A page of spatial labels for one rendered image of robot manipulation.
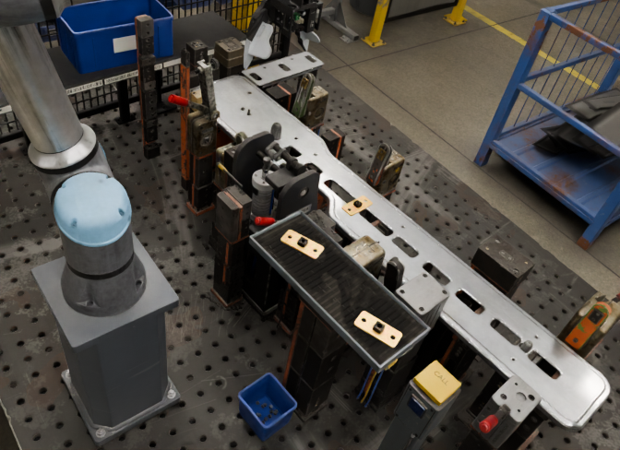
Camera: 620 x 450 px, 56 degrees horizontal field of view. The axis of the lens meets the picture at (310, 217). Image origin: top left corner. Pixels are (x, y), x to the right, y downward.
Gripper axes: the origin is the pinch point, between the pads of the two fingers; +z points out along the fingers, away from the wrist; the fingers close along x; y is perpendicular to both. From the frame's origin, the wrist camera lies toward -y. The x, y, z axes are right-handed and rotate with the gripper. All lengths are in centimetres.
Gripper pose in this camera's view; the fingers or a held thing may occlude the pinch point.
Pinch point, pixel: (273, 58)
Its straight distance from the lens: 117.4
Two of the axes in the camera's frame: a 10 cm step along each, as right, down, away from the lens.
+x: 7.4, -3.9, 5.5
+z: -1.5, 7.0, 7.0
